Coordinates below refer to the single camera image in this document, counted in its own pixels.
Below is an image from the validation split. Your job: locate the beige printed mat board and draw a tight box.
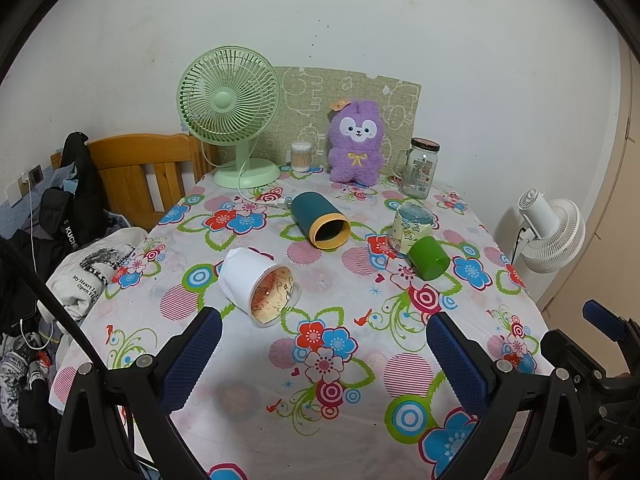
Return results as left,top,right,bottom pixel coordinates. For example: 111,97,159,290
260,66,422,177

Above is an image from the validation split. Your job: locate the glass jar mug with lid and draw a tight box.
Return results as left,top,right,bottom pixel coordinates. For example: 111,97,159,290
393,137,441,198

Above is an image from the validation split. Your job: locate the clear printed glass cup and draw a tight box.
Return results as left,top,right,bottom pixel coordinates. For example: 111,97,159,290
387,203,436,256

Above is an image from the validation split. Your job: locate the wooden door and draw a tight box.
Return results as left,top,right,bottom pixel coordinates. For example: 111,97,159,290
537,35,640,331

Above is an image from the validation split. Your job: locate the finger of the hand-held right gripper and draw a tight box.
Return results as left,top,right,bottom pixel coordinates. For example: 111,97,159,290
540,329,608,396
582,300,640,376

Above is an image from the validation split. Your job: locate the white paper-wrapped plastic cup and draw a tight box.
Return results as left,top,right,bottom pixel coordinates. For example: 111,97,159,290
220,248,303,328

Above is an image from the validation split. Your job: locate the cotton swab container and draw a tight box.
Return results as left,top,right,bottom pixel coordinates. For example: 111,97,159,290
291,142,312,173

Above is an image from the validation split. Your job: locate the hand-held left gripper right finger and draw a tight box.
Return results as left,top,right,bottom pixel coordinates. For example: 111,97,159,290
426,311,598,480

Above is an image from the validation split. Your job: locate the pile of dark clothes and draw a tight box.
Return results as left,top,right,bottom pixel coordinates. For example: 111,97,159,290
0,232,76,448

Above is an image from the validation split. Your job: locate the floral tablecloth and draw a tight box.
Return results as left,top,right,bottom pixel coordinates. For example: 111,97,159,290
50,165,556,480

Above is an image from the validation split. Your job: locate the white floor fan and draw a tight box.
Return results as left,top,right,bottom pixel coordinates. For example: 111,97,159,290
510,188,586,274

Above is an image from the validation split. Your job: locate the purple plush toy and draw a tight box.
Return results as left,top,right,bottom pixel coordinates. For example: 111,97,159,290
327,100,393,184

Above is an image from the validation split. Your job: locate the teal cup with yellow rim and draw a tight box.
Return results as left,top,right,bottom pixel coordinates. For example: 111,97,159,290
291,192,351,251

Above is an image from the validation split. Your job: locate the wooden chair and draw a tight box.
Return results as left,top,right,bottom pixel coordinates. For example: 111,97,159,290
52,133,213,233

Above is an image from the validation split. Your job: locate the white fan cable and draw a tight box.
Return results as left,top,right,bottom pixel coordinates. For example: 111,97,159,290
236,142,296,211

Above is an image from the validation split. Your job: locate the white printed t-shirt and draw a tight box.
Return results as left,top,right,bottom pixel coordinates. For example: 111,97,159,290
47,227,148,321

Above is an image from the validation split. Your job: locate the black jacket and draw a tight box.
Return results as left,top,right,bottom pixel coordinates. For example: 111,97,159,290
37,132,108,256

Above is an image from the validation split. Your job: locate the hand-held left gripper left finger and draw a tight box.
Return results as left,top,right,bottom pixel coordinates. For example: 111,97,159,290
54,306,224,480

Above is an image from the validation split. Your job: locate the green plastic cup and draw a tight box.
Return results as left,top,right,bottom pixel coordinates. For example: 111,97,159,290
408,236,451,281

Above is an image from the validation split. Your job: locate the green desk fan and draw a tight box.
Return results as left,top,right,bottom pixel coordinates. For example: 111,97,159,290
176,46,281,190

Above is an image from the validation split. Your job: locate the white charging cable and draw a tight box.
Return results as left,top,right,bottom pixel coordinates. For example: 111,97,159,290
22,175,41,266

